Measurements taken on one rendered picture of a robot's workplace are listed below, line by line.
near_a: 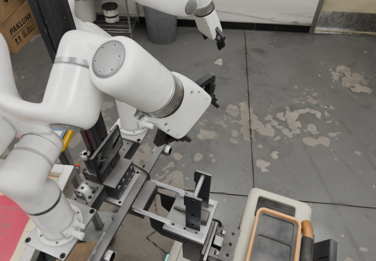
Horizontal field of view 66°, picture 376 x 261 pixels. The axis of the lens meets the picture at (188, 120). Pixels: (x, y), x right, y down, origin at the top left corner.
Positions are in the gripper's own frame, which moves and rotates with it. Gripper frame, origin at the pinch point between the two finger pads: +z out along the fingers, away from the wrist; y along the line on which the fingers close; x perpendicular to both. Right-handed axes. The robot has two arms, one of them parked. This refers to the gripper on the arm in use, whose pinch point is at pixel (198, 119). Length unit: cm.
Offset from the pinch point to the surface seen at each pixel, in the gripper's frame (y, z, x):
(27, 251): -69, 18, 27
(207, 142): -20, 182, 70
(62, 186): -55, 30, 42
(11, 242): -75, 19, 35
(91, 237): -114, 111, 62
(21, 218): -70, 23, 42
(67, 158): -60, 52, 69
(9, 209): -72, 22, 48
